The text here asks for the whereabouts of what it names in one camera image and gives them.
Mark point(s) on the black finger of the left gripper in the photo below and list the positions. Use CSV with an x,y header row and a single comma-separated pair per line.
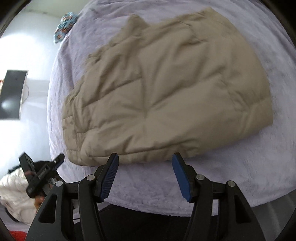
x,y
58,161

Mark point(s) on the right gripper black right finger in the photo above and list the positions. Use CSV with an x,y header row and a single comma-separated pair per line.
x,y
220,211

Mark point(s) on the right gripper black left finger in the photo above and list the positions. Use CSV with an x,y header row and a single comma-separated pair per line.
x,y
70,210

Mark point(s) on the khaki quilted puffer jacket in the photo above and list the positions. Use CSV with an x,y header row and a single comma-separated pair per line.
x,y
188,84

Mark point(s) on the person's left hand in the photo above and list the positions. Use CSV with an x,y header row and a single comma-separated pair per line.
x,y
38,201

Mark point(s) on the white fluffy garment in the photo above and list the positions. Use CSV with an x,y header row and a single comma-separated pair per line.
x,y
14,197

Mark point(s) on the lavender fuzzy bed blanket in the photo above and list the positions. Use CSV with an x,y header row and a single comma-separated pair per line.
x,y
263,165

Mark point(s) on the blue patterned crumpled garment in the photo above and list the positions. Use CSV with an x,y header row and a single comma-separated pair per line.
x,y
66,24

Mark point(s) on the black wall monitor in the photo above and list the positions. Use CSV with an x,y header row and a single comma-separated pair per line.
x,y
12,94

